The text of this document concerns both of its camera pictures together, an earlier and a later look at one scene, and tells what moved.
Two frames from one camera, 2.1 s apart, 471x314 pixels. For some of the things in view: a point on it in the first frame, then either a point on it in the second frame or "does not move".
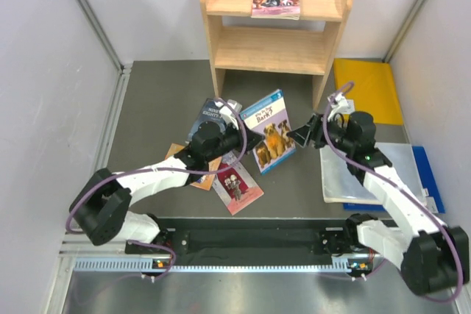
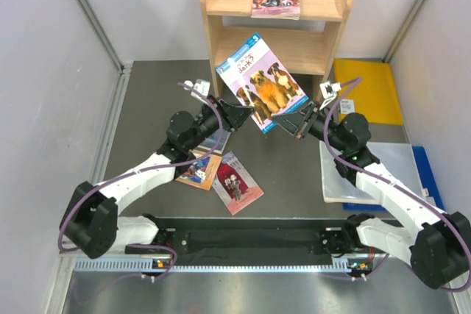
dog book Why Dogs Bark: x=268 y=119 -> x=259 y=79
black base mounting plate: x=254 y=239 does not move
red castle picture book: x=235 y=187 does not move
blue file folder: x=427 y=181 does not move
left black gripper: x=240 y=136 -> x=234 y=116
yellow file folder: x=373 y=91 does not move
